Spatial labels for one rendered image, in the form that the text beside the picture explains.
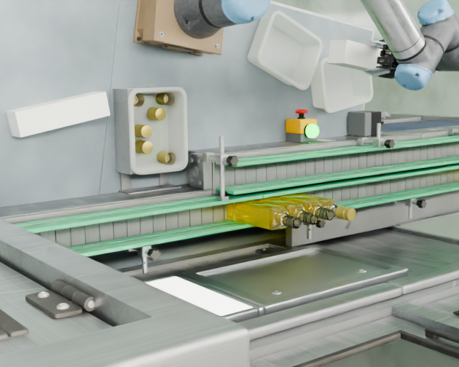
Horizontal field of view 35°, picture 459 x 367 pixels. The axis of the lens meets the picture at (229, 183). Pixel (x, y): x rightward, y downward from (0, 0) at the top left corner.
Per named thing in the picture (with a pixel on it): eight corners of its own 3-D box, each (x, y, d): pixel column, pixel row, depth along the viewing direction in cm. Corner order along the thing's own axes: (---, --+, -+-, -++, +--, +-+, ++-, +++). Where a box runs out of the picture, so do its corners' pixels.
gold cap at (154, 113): (146, 107, 195) (154, 108, 191) (157, 106, 197) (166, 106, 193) (146, 120, 195) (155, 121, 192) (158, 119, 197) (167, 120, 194)
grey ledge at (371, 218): (271, 241, 225) (296, 248, 216) (271, 213, 224) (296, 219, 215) (459, 204, 282) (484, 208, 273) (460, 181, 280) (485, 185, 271)
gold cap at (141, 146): (133, 140, 194) (141, 141, 190) (144, 139, 196) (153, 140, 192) (133, 153, 194) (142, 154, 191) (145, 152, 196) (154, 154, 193)
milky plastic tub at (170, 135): (116, 172, 193) (132, 176, 186) (113, 87, 190) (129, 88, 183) (171, 167, 204) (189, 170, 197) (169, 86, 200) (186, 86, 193)
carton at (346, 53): (330, 40, 194) (347, 39, 189) (389, 54, 209) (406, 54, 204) (327, 62, 194) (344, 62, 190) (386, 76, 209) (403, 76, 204)
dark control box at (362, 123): (346, 135, 245) (365, 137, 238) (346, 111, 243) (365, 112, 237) (363, 133, 249) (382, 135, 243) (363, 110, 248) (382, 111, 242)
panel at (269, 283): (10, 321, 157) (79, 372, 130) (9, 308, 156) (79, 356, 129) (315, 253, 210) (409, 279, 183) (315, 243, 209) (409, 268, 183)
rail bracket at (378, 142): (355, 145, 230) (387, 148, 219) (355, 122, 228) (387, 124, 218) (363, 144, 232) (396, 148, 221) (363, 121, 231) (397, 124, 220)
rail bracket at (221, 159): (202, 196, 195) (230, 203, 185) (201, 135, 193) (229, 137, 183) (211, 196, 197) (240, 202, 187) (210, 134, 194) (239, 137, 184)
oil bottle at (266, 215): (226, 219, 201) (276, 232, 185) (226, 199, 201) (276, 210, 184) (242, 216, 205) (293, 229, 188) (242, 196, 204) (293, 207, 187)
